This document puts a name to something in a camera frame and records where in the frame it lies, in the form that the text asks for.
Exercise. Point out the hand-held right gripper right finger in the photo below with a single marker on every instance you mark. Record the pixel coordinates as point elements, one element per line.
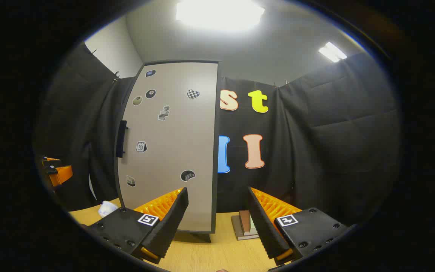
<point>263,223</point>

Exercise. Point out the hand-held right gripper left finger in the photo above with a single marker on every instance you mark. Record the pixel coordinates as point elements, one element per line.
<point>172,221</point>

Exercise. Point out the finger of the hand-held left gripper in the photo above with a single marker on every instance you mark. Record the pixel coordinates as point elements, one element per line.
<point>62,175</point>
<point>51,161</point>

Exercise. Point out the dark grey cabinet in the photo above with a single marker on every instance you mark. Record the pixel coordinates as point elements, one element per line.
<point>215,189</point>

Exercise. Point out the grey cabinet door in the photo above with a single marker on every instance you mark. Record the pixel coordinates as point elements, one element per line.
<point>176,151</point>

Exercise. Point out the brown book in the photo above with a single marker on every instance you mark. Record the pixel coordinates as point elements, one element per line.
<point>244,221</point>

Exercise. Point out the white plush toy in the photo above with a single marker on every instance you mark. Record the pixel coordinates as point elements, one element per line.
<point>108,209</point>

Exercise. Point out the black backdrop cloth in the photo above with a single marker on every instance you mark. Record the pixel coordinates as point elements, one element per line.
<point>334,143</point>

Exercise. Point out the small ceiling light panel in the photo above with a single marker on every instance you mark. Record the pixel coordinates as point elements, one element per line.
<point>332,51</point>

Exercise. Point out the large ceiling light panel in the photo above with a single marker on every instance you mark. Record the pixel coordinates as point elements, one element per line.
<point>219,15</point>

